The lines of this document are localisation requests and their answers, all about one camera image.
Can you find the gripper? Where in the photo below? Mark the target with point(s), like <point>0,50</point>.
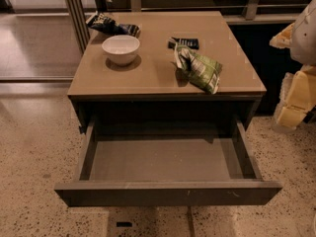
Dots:
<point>304,39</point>

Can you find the green jalapeno chip bag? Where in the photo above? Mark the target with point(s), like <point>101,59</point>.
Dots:
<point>200,70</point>

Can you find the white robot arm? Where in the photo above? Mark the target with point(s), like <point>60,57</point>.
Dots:
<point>303,50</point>

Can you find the brown drawer cabinet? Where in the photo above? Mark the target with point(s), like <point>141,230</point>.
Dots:
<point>152,75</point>

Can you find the dark blue chip bag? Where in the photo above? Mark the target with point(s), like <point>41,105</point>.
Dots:
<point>101,22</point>

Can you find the open top drawer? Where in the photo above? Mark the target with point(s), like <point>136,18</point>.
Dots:
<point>167,164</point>

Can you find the white ceramic bowl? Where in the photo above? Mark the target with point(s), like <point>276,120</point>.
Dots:
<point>121,49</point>

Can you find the metal railing frame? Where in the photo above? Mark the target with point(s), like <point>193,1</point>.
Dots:
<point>204,0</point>

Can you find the metal vertical post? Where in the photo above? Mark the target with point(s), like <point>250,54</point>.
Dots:
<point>76,12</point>

